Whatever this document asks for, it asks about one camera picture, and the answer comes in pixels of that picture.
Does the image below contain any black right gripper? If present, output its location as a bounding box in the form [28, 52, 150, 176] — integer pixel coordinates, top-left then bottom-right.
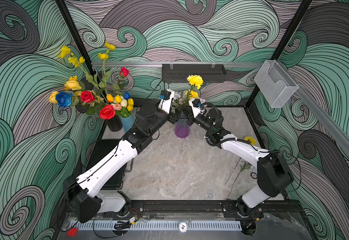
[182, 106, 215, 135]

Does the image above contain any purple glass vase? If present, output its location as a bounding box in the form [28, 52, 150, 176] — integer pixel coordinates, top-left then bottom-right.
[175, 119, 190, 139]

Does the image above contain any yellow carnation flower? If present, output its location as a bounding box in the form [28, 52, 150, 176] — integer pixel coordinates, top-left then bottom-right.
[185, 90, 199, 101]
[186, 75, 204, 103]
[223, 137, 259, 198]
[224, 158, 242, 185]

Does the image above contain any teal ceramic vase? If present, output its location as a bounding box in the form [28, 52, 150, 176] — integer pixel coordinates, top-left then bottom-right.
[120, 114, 135, 132]

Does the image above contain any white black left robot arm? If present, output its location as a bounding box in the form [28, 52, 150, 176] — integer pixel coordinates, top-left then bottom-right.
[63, 101, 181, 223]

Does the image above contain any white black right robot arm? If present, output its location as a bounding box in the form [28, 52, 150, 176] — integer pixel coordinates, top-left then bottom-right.
[182, 99, 294, 217]

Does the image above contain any black vase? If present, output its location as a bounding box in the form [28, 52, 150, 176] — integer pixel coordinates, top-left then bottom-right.
[105, 115, 123, 132]

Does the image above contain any pink lilac flower bunch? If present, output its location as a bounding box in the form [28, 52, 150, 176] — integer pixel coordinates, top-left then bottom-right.
[171, 91, 206, 113]

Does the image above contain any colourful tulip bunch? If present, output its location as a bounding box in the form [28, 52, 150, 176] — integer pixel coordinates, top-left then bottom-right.
[106, 92, 134, 119]

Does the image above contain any mixed rose bouquet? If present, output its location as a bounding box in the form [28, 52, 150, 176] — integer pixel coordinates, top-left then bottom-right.
[48, 42, 123, 120]

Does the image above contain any red small block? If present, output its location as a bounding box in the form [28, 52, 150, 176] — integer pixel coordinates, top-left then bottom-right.
[66, 228, 78, 237]

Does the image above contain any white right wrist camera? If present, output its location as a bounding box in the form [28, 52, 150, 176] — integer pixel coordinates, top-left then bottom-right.
[188, 98, 205, 118]

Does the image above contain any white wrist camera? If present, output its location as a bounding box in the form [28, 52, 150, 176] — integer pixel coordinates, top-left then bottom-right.
[188, 98, 205, 118]
[158, 89, 175, 114]

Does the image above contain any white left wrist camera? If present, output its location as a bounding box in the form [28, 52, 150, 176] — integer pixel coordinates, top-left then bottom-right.
[158, 89, 175, 114]

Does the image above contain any black wall tray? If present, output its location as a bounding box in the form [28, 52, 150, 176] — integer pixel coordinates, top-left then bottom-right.
[161, 64, 227, 84]

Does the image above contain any clear plastic wall bin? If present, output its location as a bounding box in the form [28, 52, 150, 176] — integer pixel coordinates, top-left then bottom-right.
[254, 60, 299, 108]

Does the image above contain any black corner frame post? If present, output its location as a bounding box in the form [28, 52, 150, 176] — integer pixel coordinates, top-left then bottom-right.
[245, 1, 312, 110]

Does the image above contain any white slotted cable duct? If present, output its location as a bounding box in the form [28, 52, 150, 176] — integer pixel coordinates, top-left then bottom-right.
[74, 220, 242, 231]

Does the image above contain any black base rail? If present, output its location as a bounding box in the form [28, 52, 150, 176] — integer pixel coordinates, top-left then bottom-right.
[57, 199, 304, 223]

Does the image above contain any black left corner post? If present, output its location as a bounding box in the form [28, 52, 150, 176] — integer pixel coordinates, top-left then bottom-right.
[55, 0, 95, 76]

